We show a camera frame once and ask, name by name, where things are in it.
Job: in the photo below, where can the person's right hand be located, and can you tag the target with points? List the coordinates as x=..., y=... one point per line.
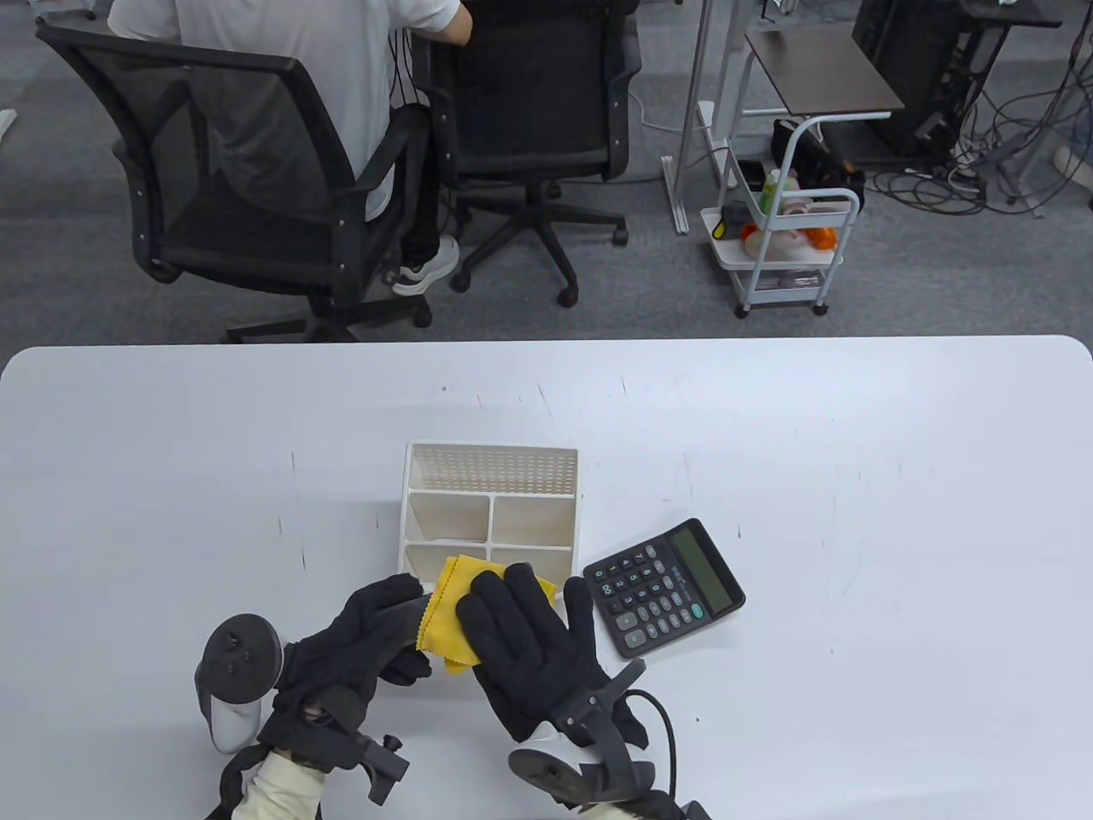
x=529, y=658

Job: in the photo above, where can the person's left hand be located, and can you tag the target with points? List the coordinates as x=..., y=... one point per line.
x=341, y=666

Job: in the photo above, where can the yellow cleaning cloth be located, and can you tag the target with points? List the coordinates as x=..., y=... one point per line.
x=444, y=615

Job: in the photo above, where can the black calculator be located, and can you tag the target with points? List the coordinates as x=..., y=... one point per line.
x=675, y=581

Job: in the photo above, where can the person's right forearm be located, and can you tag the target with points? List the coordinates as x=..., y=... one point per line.
x=632, y=811

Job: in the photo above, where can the dark grey handheld controller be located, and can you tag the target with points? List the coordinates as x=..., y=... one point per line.
x=598, y=769
x=235, y=675

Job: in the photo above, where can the white plastic organizer basket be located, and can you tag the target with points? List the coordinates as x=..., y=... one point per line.
x=491, y=470

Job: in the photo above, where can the white wheeled utility cart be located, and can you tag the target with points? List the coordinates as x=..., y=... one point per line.
x=794, y=273

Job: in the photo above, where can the black mesh office chair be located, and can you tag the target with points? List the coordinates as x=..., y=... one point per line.
x=529, y=85
x=239, y=188

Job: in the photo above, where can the orange object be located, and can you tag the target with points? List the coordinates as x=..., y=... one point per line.
x=818, y=237

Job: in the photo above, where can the green bottle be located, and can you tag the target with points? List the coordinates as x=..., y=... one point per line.
x=770, y=192

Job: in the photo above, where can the brown top side table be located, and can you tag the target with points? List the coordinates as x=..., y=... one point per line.
x=820, y=73

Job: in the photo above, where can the black equipment stand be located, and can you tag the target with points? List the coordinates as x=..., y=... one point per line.
x=914, y=68

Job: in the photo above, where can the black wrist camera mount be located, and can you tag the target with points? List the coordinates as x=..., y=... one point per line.
x=380, y=764

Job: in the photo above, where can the white metal frame stand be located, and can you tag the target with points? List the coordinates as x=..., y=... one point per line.
x=696, y=111

